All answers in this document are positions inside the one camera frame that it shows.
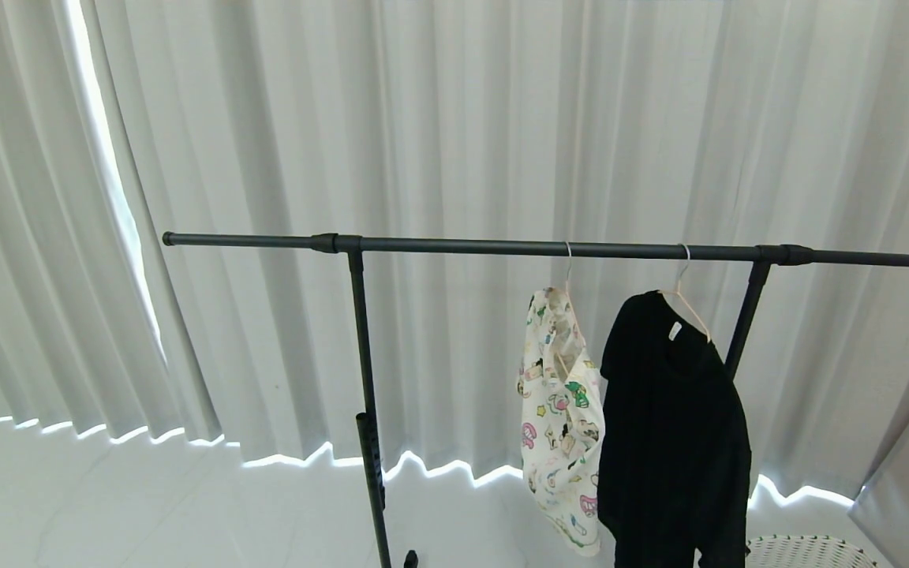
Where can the cream printed garment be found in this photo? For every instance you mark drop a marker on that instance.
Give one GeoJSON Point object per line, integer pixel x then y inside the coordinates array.
{"type": "Point", "coordinates": [561, 442]}

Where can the black clothes rack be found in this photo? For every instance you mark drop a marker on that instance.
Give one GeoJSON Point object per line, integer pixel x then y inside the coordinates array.
{"type": "Point", "coordinates": [462, 246]}

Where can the white curtain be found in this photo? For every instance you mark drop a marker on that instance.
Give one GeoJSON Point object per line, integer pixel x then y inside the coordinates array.
{"type": "Point", "coordinates": [462, 118]}

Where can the black garment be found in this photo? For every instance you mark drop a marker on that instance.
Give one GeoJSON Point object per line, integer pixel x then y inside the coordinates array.
{"type": "Point", "coordinates": [675, 442]}

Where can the pink clothes hanger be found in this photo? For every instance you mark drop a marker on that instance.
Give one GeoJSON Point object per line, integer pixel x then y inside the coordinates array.
{"type": "Point", "coordinates": [567, 268]}
{"type": "Point", "coordinates": [687, 304]}

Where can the white laundry basket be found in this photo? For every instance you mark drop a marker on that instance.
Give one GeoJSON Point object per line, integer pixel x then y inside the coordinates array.
{"type": "Point", "coordinates": [809, 552]}

